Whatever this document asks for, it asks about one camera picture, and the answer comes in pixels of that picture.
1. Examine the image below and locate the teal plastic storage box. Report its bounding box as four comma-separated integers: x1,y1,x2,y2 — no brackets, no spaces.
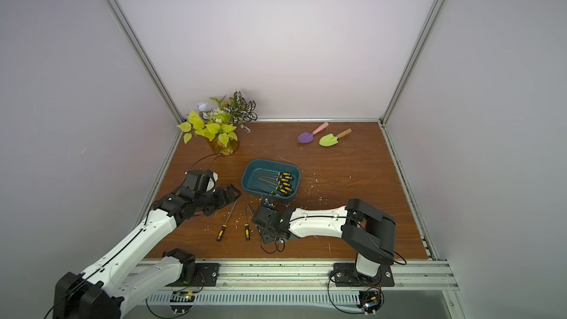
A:
241,159,301,203

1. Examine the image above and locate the eleventh needle file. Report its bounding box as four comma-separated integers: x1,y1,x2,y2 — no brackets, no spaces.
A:
256,170,293,180

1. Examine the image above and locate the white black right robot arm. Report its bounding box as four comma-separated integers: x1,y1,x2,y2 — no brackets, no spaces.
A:
252,199,397,278

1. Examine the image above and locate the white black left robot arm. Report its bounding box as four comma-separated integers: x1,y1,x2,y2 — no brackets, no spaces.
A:
46,170,242,318

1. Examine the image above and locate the potted green artificial plant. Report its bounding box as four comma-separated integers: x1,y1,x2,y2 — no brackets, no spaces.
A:
177,91,258,156

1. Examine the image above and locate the purple toy shovel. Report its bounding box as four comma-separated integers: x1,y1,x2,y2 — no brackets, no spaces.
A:
296,122,329,144

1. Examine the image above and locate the green toy shovel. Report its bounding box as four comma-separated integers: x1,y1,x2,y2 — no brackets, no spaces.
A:
319,128,352,147

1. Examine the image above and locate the left electronics board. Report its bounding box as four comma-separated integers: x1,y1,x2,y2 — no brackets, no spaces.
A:
169,291,196,317

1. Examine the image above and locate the electronics board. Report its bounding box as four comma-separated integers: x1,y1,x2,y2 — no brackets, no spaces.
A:
359,290,385,316
169,291,196,317

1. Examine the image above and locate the right electronics board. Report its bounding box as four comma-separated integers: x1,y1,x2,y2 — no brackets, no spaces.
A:
359,290,385,316

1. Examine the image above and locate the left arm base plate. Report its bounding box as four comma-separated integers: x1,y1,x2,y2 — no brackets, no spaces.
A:
168,262,220,287

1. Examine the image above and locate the aluminium front rail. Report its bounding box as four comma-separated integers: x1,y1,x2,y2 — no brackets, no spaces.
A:
145,259,459,307

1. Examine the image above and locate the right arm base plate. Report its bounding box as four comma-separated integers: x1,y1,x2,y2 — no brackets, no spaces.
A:
331,262,395,287

